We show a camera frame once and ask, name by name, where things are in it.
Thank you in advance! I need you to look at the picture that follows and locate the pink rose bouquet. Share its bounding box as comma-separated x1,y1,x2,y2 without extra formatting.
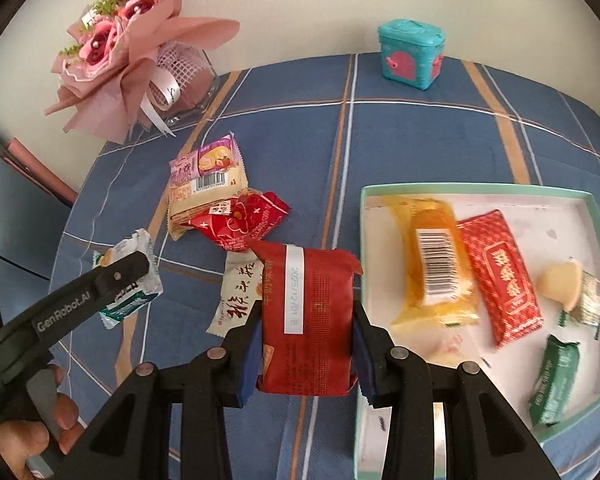
45,0,241,143

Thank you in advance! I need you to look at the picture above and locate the red packet with gold label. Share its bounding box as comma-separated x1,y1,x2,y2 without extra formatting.
457,208,543,348

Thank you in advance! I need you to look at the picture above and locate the white packet with black calligraphy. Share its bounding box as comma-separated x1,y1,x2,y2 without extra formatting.
205,249,266,337

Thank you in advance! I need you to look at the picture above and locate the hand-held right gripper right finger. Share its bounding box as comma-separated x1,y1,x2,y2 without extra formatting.
350,305,563,480

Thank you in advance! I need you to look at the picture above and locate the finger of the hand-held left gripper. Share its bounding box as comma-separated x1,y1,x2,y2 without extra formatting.
92,251,151,309

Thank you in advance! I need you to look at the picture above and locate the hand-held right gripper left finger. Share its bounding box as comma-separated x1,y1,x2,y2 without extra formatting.
82,305,266,480

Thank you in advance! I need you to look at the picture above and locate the beige cracker packet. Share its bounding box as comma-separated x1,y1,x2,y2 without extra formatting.
167,180,261,241

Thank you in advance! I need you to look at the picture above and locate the dark red snack packet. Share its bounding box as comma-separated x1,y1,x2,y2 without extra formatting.
242,237,363,397

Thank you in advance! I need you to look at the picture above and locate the red floral snack packet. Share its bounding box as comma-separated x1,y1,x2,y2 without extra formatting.
187,191,291,253

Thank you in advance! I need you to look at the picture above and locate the dark green snack packet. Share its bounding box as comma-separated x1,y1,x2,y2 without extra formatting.
528,334,581,428

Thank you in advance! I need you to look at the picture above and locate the green white snack packet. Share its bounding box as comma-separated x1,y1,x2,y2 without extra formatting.
92,228,164,330

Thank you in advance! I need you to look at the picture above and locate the purple pink snack packet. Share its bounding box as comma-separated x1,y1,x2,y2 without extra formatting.
169,131,249,201

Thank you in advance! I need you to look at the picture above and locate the black cable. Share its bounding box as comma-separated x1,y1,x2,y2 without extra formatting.
0,252,51,281

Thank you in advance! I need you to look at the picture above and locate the person's left hand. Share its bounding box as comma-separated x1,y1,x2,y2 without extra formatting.
0,364,87,480

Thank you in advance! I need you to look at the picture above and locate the white tray with teal rim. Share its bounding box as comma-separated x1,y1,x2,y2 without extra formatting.
354,182,600,480

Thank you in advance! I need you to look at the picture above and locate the dark grey cabinet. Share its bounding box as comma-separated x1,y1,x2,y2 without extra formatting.
0,157,81,321

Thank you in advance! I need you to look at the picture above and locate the small silver green packet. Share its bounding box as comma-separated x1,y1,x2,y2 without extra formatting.
559,270,600,341

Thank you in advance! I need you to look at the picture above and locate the yellow cake packet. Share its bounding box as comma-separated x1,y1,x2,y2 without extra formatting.
382,195,481,331

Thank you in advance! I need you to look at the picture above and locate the blue plaid tablecloth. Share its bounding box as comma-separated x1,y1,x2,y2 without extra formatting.
0,52,600,480

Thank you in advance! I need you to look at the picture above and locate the pale jelly cup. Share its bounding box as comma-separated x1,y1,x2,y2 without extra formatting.
539,257,583,311

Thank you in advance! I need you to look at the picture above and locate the teal tin with pink heart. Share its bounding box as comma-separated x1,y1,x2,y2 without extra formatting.
377,19,447,92

